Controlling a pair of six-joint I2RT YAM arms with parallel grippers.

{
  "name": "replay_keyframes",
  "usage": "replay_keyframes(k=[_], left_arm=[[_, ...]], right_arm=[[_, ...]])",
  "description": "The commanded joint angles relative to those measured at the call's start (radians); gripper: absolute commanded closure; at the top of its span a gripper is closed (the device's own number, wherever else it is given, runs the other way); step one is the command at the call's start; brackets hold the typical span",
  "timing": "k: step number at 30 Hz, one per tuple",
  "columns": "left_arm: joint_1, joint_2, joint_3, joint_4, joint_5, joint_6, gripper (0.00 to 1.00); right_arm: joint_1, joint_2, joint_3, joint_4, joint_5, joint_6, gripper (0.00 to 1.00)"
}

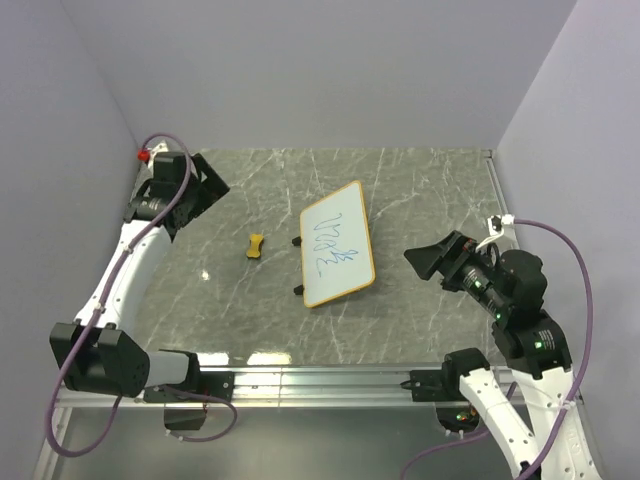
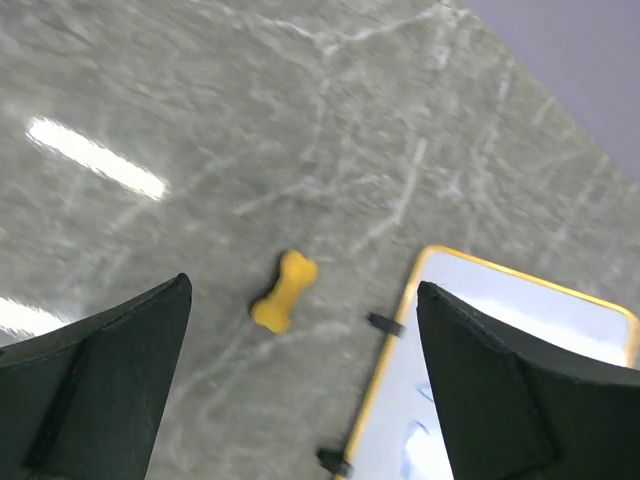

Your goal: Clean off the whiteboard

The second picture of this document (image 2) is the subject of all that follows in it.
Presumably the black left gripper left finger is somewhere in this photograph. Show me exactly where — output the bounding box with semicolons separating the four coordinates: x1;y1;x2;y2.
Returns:
1;273;192;479

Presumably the yellow-framed whiteboard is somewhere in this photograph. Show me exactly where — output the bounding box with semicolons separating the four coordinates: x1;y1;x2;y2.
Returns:
316;246;639;479

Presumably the yellow bone-shaped eraser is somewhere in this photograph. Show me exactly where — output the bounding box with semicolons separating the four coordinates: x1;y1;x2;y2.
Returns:
249;250;318;335

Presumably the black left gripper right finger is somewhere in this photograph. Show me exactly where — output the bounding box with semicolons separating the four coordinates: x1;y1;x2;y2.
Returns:
417;282;639;479

